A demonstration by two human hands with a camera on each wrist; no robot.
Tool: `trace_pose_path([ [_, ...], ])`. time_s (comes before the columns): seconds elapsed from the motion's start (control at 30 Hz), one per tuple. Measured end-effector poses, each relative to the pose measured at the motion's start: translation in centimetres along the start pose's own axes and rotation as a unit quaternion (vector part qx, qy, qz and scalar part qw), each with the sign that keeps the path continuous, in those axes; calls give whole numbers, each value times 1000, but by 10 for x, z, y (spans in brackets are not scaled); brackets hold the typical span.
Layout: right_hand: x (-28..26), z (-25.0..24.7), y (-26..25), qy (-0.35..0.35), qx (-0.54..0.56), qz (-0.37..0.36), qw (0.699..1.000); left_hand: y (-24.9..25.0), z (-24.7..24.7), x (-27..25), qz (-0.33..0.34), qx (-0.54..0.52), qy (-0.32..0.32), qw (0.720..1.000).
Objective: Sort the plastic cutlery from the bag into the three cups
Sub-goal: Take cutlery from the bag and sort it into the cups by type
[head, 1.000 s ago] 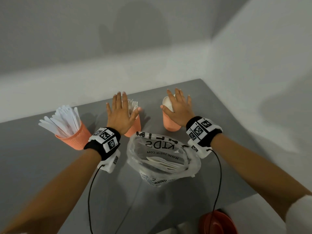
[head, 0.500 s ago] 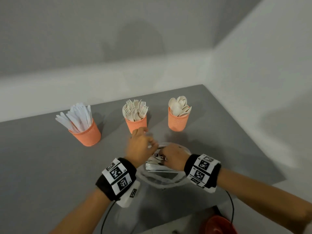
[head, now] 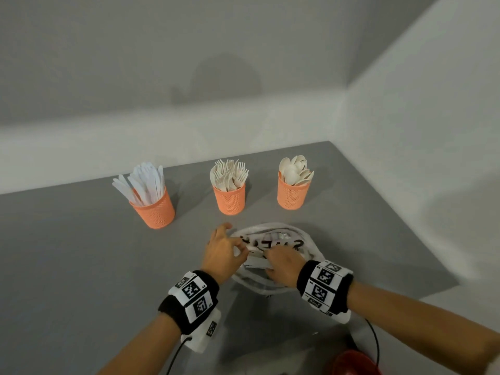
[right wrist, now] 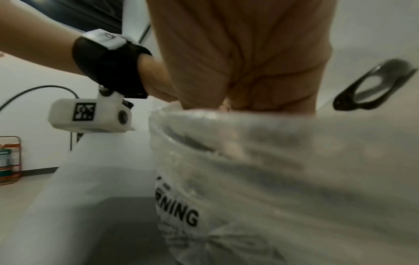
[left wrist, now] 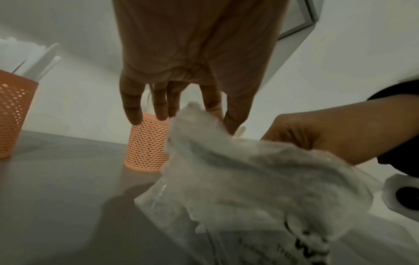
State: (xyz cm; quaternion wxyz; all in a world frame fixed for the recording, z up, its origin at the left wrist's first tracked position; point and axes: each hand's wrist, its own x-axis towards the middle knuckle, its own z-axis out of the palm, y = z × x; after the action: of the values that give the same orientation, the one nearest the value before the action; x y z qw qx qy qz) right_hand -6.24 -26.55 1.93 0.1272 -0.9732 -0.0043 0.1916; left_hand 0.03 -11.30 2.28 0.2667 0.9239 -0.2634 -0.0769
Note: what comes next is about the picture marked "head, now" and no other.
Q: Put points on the bunch of white plastic knives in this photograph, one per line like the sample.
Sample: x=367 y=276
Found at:
x=144 y=179

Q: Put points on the black marker wristband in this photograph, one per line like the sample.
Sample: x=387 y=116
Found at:
x=172 y=308
x=340 y=296

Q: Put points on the red round object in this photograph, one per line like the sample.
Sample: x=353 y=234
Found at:
x=351 y=365

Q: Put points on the person's right forearm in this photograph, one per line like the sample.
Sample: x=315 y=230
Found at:
x=422 y=324

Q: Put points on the bunch of white plastic forks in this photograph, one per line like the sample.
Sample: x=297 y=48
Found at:
x=228 y=175

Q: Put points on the person's left forearm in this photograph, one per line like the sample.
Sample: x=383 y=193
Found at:
x=140 y=347

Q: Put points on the white shirt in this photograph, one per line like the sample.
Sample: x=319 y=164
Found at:
x=493 y=365

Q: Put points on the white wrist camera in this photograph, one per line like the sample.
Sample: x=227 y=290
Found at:
x=203 y=335

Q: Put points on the bunch of white plastic spoons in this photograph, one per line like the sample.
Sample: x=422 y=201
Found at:
x=295 y=171

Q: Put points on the orange mesh cup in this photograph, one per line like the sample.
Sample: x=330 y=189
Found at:
x=291 y=197
x=154 y=212
x=230 y=201

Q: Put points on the person's right hand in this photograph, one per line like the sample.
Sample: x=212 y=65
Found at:
x=287 y=267

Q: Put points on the person's left hand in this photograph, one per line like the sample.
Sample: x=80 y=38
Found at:
x=220 y=257

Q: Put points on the clear plastic bag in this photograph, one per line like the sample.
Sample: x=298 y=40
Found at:
x=254 y=285

